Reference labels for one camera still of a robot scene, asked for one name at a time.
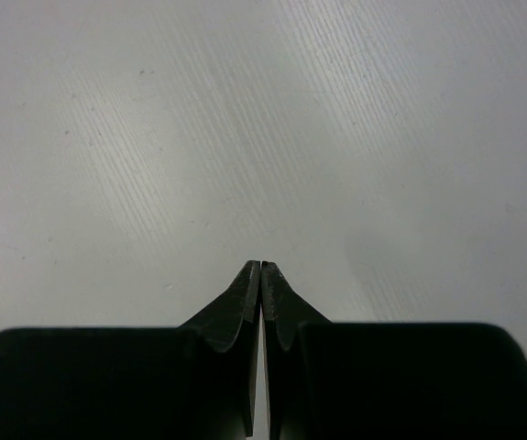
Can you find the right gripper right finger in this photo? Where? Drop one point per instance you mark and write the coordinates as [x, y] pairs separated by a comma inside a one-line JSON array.
[[329, 380]]

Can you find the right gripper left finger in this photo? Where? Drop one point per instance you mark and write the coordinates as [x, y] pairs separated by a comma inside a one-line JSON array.
[[193, 381]]

